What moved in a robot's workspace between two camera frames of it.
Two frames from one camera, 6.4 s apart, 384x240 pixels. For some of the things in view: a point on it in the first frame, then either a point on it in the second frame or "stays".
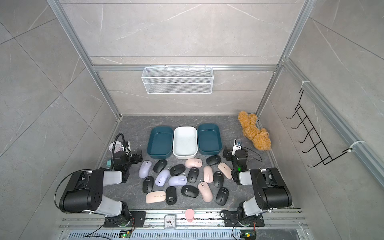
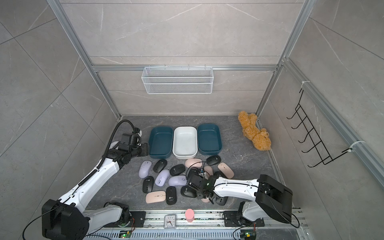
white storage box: (185, 142) stays
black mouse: (213, 160) stays
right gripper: (228, 152) to (199, 195)
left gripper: (136, 160) to (145, 147)
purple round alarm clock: (117, 147) stays
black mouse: (222, 196) stays
